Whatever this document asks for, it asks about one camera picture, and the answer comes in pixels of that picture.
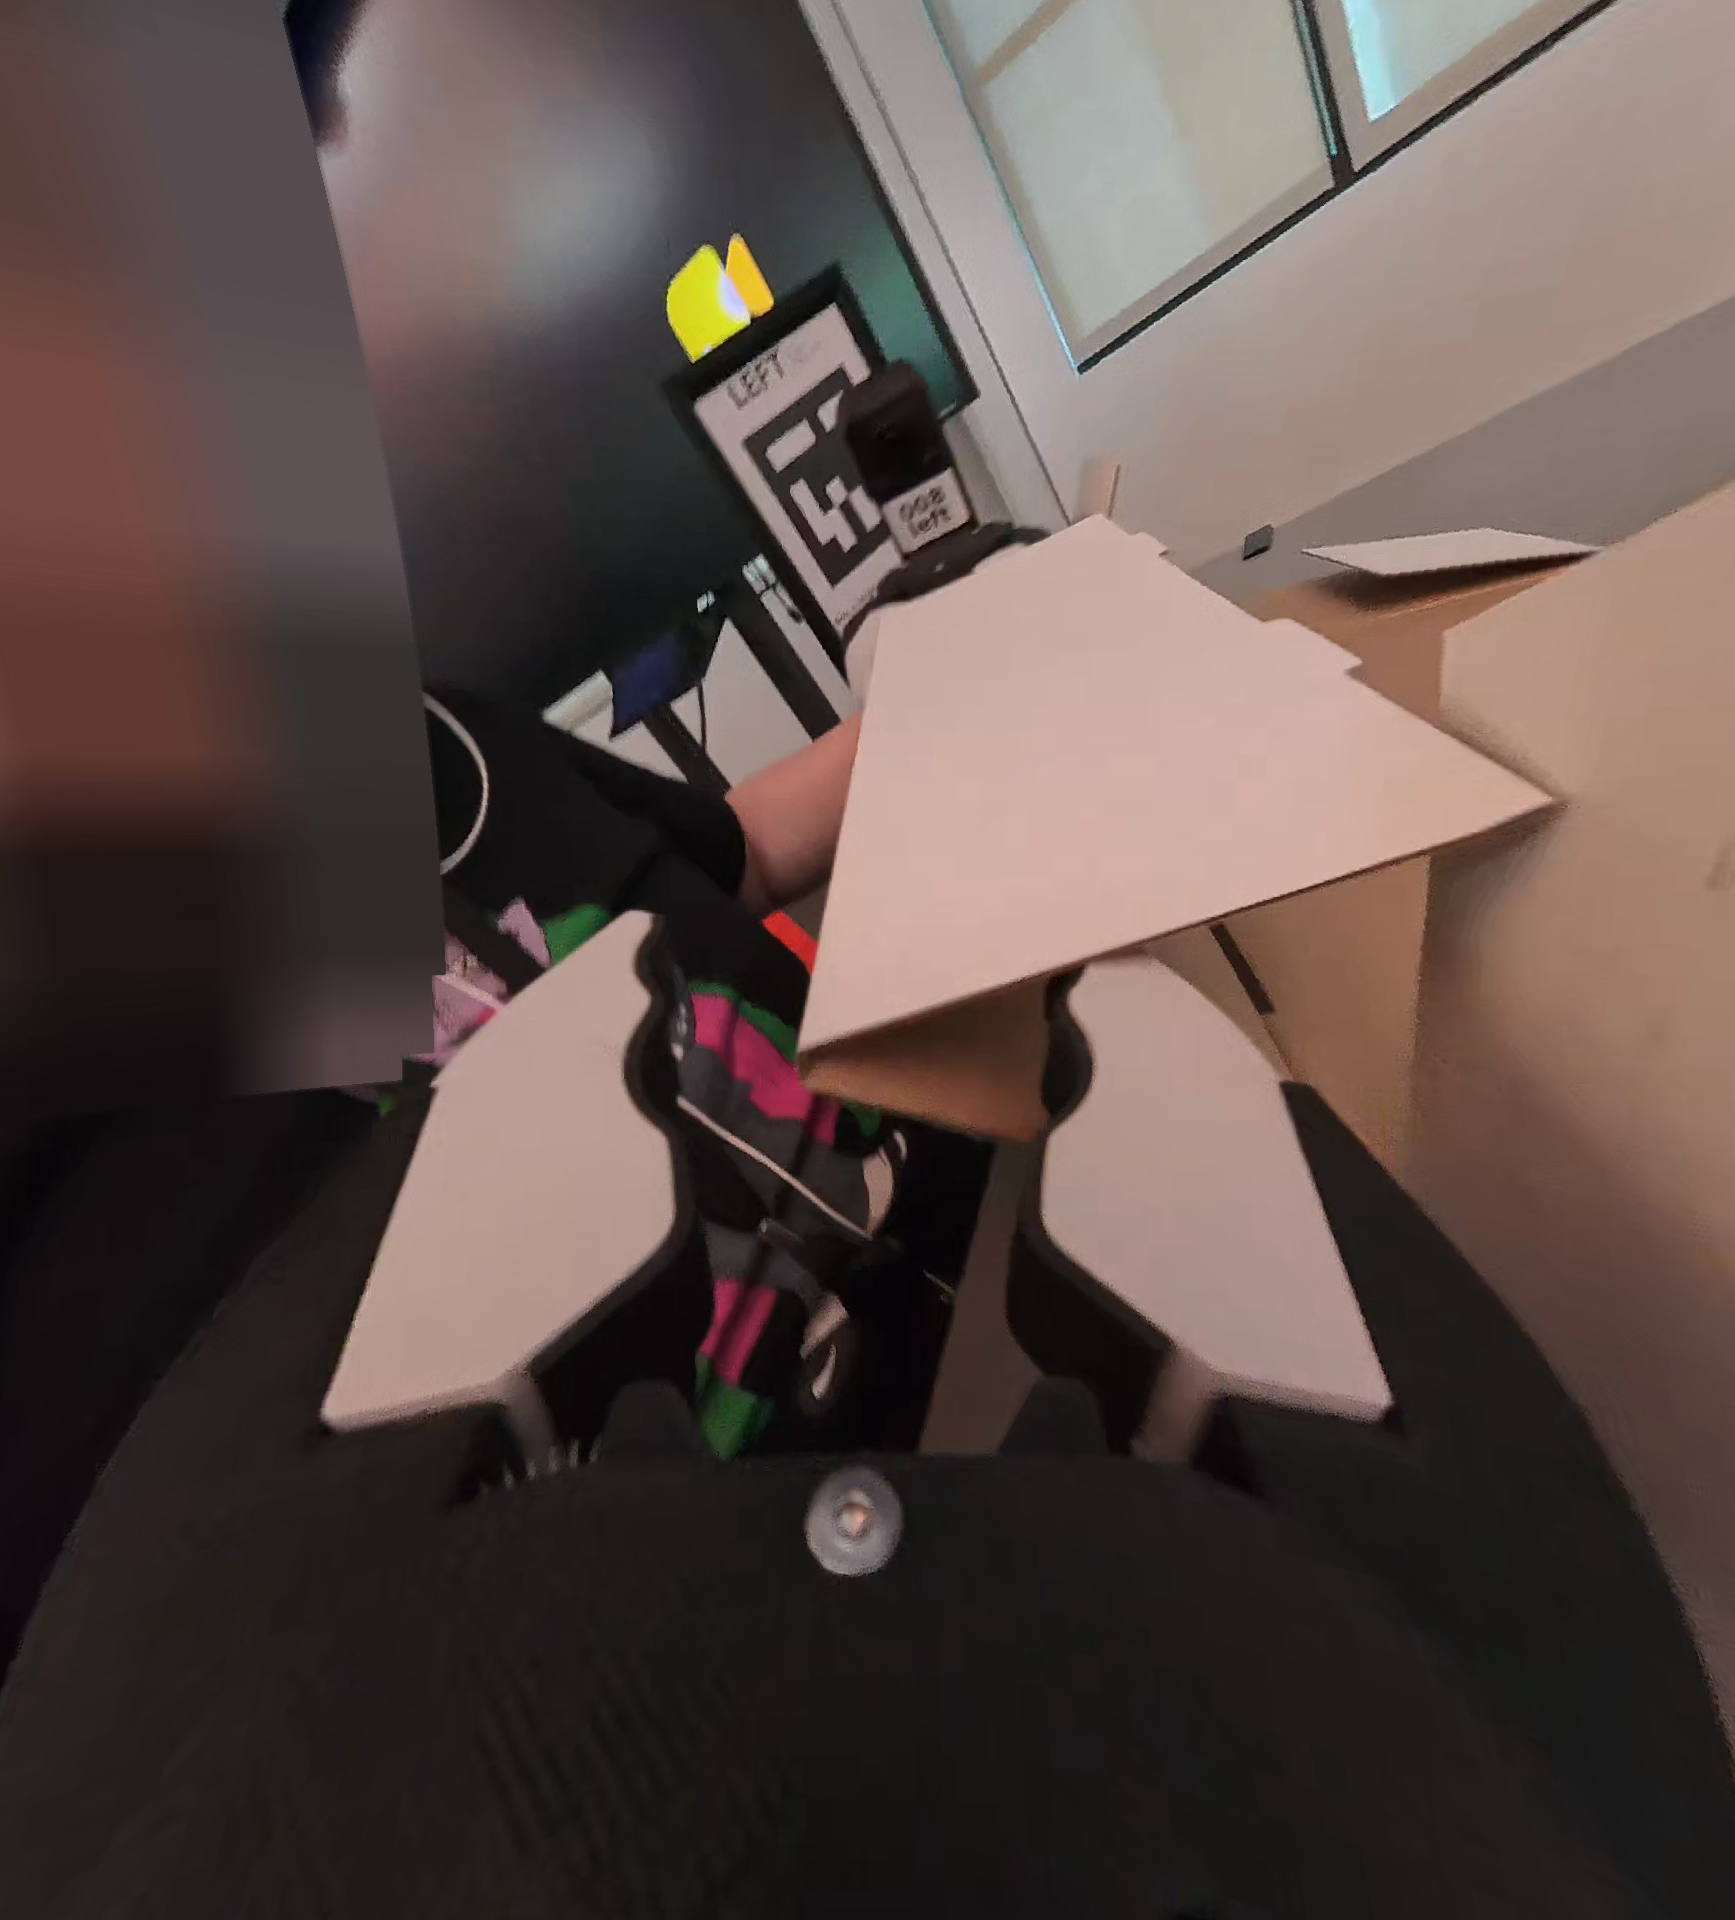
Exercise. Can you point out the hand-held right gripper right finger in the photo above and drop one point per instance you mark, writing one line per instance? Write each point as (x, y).
(1212, 1215)

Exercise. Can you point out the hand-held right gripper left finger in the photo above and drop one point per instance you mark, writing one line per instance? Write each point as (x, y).
(522, 1201)

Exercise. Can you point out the white and brown cardboard box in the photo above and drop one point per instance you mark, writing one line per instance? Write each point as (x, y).
(1108, 750)

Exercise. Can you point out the person's left forearm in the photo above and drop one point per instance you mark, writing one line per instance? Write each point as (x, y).
(800, 818)

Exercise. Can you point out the black and white sign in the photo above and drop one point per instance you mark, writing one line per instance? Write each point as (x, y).
(792, 480)

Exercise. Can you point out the yellow green object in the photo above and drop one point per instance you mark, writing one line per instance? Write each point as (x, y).
(710, 300)

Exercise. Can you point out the large black screen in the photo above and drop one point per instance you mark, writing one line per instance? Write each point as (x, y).
(538, 525)

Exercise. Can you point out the window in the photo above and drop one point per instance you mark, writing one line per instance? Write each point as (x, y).
(1152, 164)

